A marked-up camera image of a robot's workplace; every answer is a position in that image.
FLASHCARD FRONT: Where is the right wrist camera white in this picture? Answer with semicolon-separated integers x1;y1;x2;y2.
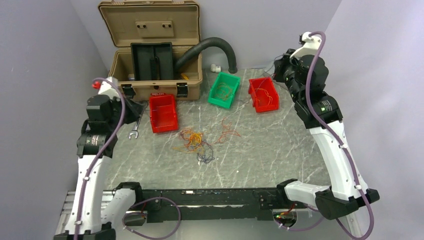
290;31;322;60

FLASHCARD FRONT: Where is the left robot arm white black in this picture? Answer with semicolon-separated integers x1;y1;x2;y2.
53;94;146;240

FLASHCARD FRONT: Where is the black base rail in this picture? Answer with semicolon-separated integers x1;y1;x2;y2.
127;187;305;223

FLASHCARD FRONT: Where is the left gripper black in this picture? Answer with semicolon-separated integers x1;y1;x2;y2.
107;92;145;131

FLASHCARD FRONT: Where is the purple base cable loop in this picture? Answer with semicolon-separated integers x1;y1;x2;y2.
121;197;182;240

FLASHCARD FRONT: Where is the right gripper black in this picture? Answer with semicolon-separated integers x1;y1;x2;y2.
272;48;305;103

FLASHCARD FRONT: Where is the colourful wire bundle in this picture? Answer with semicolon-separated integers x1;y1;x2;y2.
171;127;216;165

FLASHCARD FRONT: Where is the black toolbox tray insert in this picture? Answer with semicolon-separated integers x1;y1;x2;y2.
130;42;174;81

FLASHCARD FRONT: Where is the red plastic bin right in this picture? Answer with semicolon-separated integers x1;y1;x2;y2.
248;77;280;113

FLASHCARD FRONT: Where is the tan plastic toolbox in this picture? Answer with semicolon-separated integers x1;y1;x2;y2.
98;0;203;101

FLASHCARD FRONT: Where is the green plastic bin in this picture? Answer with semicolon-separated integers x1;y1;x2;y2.
207;72;241;109

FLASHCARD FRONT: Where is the red plastic bin left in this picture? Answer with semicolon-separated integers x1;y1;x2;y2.
149;94;179;134

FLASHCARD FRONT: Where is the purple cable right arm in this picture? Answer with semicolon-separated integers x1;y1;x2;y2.
304;30;375;240

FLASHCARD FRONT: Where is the silver wrench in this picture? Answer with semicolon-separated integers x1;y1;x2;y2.
128;106;147;140

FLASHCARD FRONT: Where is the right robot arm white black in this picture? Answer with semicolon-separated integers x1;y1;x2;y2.
274;48;380;220

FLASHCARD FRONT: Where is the red orange wire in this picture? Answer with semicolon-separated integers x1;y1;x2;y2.
211;117;242;146

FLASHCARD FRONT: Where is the red plastic bin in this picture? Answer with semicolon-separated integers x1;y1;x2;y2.
149;94;179;134
248;77;280;113

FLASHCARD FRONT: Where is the black corrugated hose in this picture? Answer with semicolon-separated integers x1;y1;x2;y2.
174;37;239;75

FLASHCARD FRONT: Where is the white pipe fitting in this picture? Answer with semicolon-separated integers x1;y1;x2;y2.
210;64;222;73

